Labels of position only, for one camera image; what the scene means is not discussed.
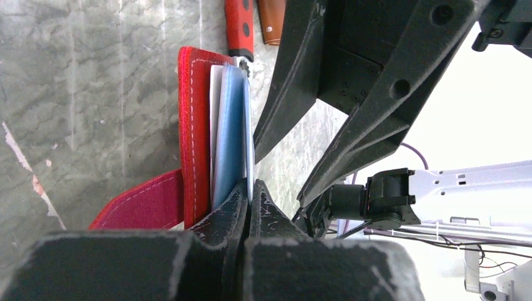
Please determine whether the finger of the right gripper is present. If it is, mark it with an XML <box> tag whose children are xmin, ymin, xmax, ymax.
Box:
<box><xmin>253</xmin><ymin>1</ymin><xmax>328</xmax><ymax>162</ymax></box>
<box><xmin>298</xmin><ymin>1</ymin><xmax>488</xmax><ymax>207</ymax></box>

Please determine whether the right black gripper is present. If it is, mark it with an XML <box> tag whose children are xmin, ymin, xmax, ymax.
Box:
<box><xmin>472</xmin><ymin>0</ymin><xmax>531</xmax><ymax>57</ymax></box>

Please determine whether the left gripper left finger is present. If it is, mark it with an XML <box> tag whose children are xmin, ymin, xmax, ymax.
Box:
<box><xmin>1</xmin><ymin>179</ymin><xmax>249</xmax><ymax>300</ymax></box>

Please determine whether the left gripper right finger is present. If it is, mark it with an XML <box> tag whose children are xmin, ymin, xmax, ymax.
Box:
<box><xmin>243</xmin><ymin>180</ymin><xmax>424</xmax><ymax>300</ymax></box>

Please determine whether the red card holder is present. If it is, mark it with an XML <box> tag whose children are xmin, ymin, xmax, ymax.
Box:
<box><xmin>90</xmin><ymin>46</ymin><xmax>254</xmax><ymax>230</ymax></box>

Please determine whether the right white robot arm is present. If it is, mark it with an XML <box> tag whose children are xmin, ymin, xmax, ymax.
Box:
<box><xmin>254</xmin><ymin>1</ymin><xmax>531</xmax><ymax>243</ymax></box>

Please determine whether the brown card holder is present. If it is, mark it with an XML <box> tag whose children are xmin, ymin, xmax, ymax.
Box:
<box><xmin>257</xmin><ymin>0</ymin><xmax>286</xmax><ymax>46</ymax></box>

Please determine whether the red handled adjustable wrench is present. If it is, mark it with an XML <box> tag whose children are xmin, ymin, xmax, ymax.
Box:
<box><xmin>224</xmin><ymin>0</ymin><xmax>254</xmax><ymax>78</ymax></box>

